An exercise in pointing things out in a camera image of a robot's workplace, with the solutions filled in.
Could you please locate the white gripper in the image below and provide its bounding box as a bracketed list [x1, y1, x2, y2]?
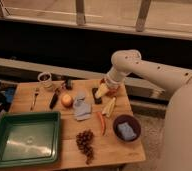
[95, 67, 124, 98]

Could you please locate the black eraser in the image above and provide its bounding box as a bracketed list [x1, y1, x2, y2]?
[92, 88, 102, 104]

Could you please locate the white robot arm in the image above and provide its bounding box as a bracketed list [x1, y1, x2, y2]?
[104, 50, 192, 171]

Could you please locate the red bowl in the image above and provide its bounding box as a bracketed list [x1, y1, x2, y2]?
[100, 78, 120, 97]

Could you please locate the purple bowl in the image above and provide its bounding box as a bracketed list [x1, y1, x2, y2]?
[113, 114, 141, 142]

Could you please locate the yellow corn cob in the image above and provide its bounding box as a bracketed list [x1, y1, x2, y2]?
[102, 97, 116, 117]

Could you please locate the red chili pepper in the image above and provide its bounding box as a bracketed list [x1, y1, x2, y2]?
[96, 112, 106, 136]

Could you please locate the light blue cloth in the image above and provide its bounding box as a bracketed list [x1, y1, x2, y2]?
[73, 92, 92, 121]

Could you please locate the small black clip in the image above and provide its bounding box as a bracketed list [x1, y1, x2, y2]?
[65, 79, 72, 90]

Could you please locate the wooden cutting board table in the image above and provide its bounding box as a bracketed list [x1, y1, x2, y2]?
[7, 79, 145, 171]

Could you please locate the yellow apple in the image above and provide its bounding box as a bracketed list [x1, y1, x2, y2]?
[61, 94, 73, 107]

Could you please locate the blue sponge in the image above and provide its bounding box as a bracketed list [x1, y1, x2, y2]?
[117, 122, 136, 141]

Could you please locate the bunch of dark grapes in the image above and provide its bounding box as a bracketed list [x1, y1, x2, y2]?
[76, 130, 94, 165]

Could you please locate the white cup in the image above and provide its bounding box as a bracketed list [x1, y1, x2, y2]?
[37, 72, 54, 91]

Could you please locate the silver fork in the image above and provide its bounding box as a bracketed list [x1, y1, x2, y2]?
[30, 87, 40, 111]

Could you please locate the green plastic tray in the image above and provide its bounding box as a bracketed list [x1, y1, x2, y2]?
[0, 112, 61, 168]

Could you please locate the black handled knife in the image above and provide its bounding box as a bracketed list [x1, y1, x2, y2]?
[49, 88, 61, 109]

